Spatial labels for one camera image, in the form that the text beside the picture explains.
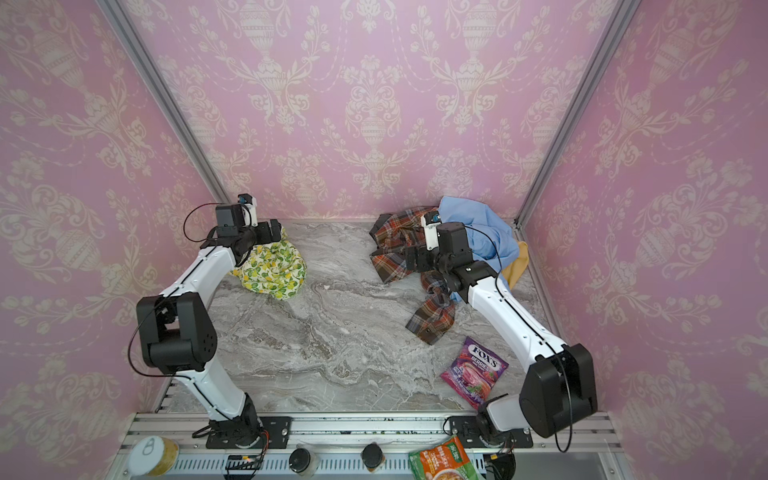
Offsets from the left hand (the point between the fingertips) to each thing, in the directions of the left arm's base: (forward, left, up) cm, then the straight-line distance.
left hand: (266, 225), depth 93 cm
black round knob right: (-58, -36, -12) cm, 69 cm away
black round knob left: (-59, -21, -11) cm, 64 cm away
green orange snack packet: (-58, -53, -17) cm, 80 cm away
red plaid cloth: (+6, -39, -10) cm, 41 cm away
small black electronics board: (-59, -4, -23) cm, 63 cm away
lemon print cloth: (-7, 0, -14) cm, 16 cm away
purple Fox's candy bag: (-38, -63, -16) cm, 75 cm away
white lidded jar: (-59, +14, -15) cm, 62 cm away
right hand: (-11, -48, +4) cm, 49 cm away
